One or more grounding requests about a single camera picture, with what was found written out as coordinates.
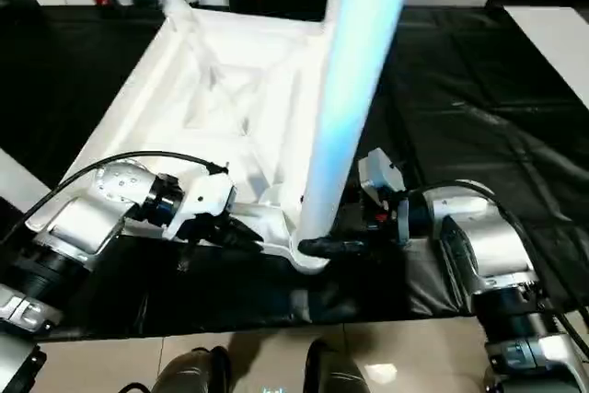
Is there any black thin cable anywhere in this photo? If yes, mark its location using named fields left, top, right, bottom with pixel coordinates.
left=118, top=380, right=154, bottom=393

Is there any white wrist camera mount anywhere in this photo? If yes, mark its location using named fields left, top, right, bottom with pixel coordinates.
left=357, top=147, right=411, bottom=247
left=165, top=174, right=238, bottom=240

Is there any black mat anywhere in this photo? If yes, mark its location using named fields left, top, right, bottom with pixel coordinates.
left=0, top=1, right=589, bottom=343

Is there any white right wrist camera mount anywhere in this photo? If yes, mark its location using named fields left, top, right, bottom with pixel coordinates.
left=357, top=147, right=411, bottom=247

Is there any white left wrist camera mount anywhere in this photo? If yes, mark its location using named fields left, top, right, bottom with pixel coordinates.
left=165, top=174, right=238, bottom=240

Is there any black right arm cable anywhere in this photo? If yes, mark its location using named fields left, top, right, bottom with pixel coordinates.
left=404, top=179, right=589, bottom=353

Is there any white flat panel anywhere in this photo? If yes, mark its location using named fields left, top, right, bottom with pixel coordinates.
left=502, top=6, right=589, bottom=121

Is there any dark right robot leg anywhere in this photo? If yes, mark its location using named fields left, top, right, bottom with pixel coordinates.
left=303, top=338, right=369, bottom=393

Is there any dark robot leg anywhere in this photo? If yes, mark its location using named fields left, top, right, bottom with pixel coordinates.
left=151, top=345, right=231, bottom=393
left=303, top=338, right=369, bottom=393

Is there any dark left robot leg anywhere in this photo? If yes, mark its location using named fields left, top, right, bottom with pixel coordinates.
left=151, top=345, right=231, bottom=393

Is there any white plastic table top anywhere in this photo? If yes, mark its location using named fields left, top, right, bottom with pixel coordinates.
left=25, top=8, right=340, bottom=274

